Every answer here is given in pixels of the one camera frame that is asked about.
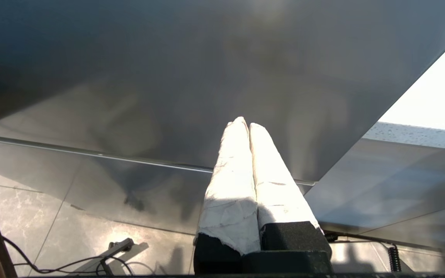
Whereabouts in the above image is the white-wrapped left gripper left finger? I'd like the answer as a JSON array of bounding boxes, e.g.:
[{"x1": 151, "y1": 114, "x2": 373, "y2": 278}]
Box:
[{"x1": 194, "y1": 117, "x2": 262, "y2": 275}]

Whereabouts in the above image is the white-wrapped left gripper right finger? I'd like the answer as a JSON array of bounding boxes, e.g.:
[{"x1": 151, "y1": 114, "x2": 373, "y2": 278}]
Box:
[{"x1": 242, "y1": 123, "x2": 333, "y2": 273}]

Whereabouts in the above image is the grey under-counter cabinet door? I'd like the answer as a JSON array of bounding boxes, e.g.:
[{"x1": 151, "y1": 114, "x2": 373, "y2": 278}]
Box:
[{"x1": 304, "y1": 137, "x2": 445, "y2": 253}]

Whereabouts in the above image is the grey steel cabinet front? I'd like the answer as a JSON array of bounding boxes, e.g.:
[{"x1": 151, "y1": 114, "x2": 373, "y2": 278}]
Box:
[{"x1": 0, "y1": 0, "x2": 445, "y2": 236}]

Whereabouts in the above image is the thin black cable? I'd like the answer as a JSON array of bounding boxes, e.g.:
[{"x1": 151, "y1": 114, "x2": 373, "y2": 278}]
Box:
[{"x1": 325, "y1": 233, "x2": 395, "y2": 247}]

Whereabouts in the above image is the grey metal floor bracket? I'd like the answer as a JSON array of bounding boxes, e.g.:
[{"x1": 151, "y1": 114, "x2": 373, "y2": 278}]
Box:
[{"x1": 109, "y1": 237, "x2": 135, "y2": 255}]

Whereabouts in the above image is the black coiled cable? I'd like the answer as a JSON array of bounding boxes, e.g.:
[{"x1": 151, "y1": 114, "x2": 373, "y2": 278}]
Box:
[{"x1": 388, "y1": 245, "x2": 401, "y2": 273}]

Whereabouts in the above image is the black floor cable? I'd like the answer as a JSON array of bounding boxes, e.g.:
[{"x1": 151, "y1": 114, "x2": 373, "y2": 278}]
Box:
[{"x1": 3, "y1": 235, "x2": 135, "y2": 276}]

